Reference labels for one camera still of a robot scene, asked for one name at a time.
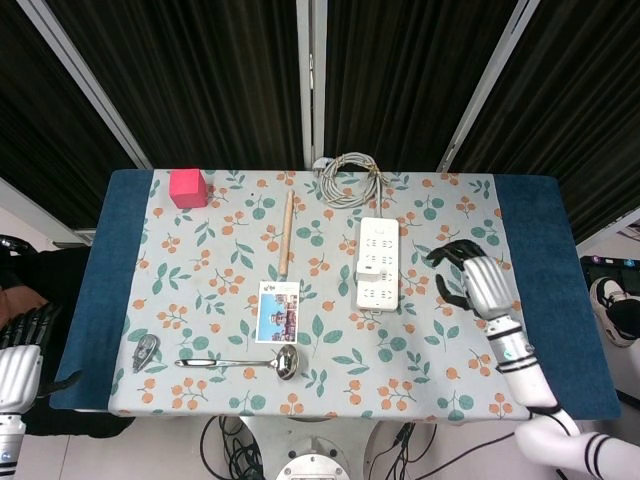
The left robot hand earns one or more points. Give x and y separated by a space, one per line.
20 375

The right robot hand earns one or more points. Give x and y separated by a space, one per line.
487 287

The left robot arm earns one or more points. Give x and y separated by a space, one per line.
10 445

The white power strip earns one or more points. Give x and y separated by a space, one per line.
379 235

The floral leaf tablecloth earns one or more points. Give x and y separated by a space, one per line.
320 390

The seated person in black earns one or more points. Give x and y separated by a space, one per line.
50 272

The blue table cover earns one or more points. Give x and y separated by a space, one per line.
97 300

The white black sneaker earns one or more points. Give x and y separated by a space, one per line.
615 310

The black pleated curtain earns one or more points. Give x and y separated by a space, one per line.
400 75
200 75
50 150
575 125

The wooden stick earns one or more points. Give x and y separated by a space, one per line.
286 230

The building photo postcard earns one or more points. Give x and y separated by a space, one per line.
277 315

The silver robot torso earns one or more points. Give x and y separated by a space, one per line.
312 462

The red cube block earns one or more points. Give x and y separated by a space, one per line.
188 190

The grey metal frame post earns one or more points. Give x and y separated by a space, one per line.
485 85
310 85
85 85

